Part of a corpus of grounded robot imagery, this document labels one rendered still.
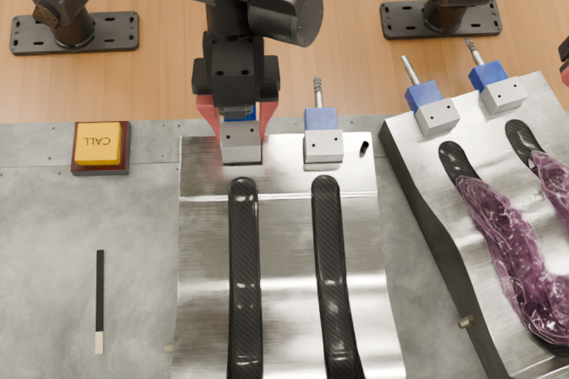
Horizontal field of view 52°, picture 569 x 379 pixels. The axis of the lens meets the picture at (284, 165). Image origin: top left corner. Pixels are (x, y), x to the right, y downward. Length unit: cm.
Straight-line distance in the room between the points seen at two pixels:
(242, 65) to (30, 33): 51
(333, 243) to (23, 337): 43
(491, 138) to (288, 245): 34
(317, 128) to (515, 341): 37
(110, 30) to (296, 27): 47
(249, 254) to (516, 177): 38
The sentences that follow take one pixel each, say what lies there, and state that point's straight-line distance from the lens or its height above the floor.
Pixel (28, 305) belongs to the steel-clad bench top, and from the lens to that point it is 88.
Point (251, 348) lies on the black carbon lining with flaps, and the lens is 71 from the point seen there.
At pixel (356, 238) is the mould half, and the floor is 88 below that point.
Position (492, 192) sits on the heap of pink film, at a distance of 82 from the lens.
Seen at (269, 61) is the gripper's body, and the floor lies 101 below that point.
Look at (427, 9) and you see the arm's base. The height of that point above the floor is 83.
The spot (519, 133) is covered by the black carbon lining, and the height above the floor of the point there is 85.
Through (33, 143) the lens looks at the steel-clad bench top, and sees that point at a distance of 96.
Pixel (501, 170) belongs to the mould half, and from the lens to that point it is 88.
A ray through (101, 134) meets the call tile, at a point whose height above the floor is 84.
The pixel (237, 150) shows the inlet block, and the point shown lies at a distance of 75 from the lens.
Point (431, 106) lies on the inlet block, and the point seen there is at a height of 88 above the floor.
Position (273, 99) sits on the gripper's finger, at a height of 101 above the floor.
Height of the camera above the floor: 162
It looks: 68 degrees down
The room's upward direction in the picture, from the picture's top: 7 degrees clockwise
